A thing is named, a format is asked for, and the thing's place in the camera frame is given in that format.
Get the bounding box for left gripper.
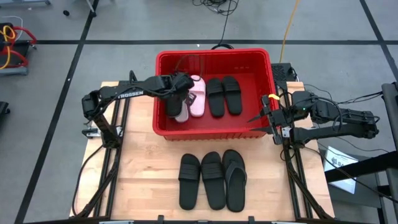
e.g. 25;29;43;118
160;72;198;107

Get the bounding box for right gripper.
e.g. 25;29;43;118
247;94;295;146

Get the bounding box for pink foam slide sandal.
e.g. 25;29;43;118
188;74;206;118
174;101;190;124

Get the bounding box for black flip-flop sandal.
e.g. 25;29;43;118
164;91;187;119
221;149;248;213

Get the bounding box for black plain-strap slide sandal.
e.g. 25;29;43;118
206;77;226;118
221;75;243;116

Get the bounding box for black ribbed-strap slide sandal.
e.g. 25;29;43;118
178;153;202;211
200;151;227;211

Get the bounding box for red plastic bin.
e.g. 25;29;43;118
152;48;280;141

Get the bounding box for black vented box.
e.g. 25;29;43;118
271;63;296;83

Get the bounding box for white printed sign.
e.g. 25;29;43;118
323;146;360;195

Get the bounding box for black metal beam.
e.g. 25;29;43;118
325;151;398;184

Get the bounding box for black stand leg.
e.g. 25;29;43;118
84;0;98;18

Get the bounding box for red-framed cart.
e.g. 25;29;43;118
0;21;38;76

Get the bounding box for grey metal base bar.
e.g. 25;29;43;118
0;0;52;6

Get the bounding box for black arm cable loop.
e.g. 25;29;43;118
175;54;203;82

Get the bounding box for black floor cable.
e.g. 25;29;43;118
192;0;240;50

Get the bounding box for black metal frame rails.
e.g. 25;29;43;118
273;80;335;220
74;70;156;218

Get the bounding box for yellow power cord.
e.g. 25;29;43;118
279;0;301;63

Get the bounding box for thin black cable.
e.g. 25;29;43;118
303;83;384;105
317;141;398;205

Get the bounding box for black frame rail with brackets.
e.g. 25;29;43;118
23;214;374;224

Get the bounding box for grey metal post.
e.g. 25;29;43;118
381;82;398;224

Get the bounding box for long black cable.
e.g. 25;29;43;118
71;144;105;218

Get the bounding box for orange hose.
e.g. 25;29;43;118
0;25;16;70

